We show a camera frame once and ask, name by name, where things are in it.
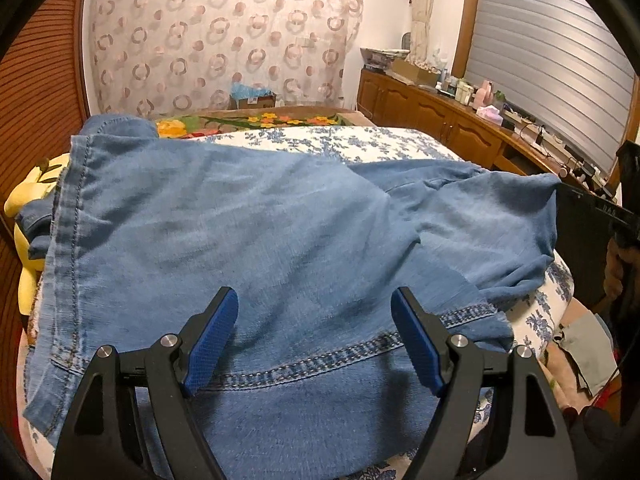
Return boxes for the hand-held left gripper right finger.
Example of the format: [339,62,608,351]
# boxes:
[391,286,578,480]

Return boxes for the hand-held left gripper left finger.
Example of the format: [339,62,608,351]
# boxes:
[50,286,239,480]

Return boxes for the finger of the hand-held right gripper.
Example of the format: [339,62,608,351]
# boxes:
[554,182,640,311]

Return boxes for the blue denim pants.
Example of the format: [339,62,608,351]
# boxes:
[15,114,561,480]

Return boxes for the person's right hand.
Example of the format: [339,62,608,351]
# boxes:
[603,244,624,307]

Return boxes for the grey cloth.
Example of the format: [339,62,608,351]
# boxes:
[560,315,619,396]

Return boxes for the white power strip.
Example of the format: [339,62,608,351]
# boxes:
[505,110,566,149]

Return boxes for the grey window blind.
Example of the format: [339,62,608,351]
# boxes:
[465,0,636,176]

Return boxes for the wooden sideboard cabinet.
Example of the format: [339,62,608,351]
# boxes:
[357,69,621,196]

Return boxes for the blue floral white bed sheet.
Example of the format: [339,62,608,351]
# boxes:
[15,125,573,480]

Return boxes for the open flat cardboard box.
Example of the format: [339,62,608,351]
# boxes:
[391,58,441,87]

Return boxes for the yellow flower print blanket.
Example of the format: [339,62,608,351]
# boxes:
[152,110,351,140]

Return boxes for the yellow plush toy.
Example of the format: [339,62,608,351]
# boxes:
[4,155,66,316]

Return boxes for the cardboard box with blue cloth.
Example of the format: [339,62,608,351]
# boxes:
[230,83,277,110]

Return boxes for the white basket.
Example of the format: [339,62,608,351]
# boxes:
[361,47,412,68]

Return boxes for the beige side curtain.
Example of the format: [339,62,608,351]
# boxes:
[407,0,434,61]

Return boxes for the wooden louvered wardrobe door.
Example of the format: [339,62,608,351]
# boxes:
[0,0,91,461]

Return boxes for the ring pattern sheer curtain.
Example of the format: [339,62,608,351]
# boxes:
[82,0,363,118]

